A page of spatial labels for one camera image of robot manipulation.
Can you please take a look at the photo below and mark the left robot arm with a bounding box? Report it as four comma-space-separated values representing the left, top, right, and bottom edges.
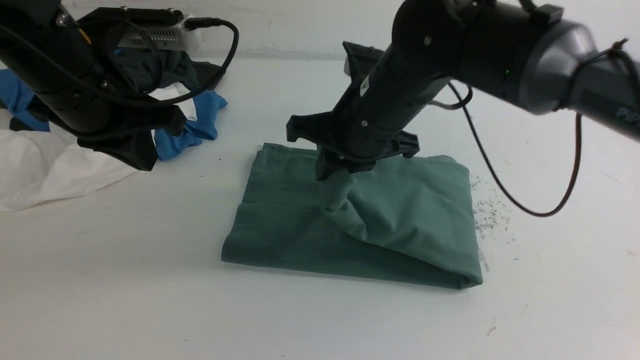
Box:
1, 0, 186, 172

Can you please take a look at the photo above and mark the black camera cable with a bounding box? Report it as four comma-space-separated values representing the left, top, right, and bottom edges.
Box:
0, 17, 240, 108
430, 40, 640, 218

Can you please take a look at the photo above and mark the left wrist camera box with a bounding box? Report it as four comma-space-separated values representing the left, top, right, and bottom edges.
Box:
77, 6, 203, 51

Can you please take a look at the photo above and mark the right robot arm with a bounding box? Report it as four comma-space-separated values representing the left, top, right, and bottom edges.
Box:
286, 0, 640, 181

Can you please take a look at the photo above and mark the green long sleeve shirt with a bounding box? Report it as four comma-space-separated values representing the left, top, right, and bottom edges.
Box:
221, 143, 483, 290

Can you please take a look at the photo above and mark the dark grey shirt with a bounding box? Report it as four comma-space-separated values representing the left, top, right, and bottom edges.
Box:
114, 48, 220, 92

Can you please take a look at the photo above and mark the black right camera cable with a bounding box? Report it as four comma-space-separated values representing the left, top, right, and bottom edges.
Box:
430, 40, 640, 218

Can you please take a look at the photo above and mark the blue shirt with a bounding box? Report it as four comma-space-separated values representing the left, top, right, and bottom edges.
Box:
1, 69, 227, 162

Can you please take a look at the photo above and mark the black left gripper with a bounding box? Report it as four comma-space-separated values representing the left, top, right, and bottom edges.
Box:
27, 76, 186, 172

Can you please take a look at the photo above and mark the black left camera cable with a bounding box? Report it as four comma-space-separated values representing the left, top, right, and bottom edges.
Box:
0, 17, 240, 108

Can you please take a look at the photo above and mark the white shirt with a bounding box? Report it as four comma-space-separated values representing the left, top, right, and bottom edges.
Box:
0, 82, 197, 213

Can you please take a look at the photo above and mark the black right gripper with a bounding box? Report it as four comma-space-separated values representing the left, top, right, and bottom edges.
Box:
286, 41, 421, 181

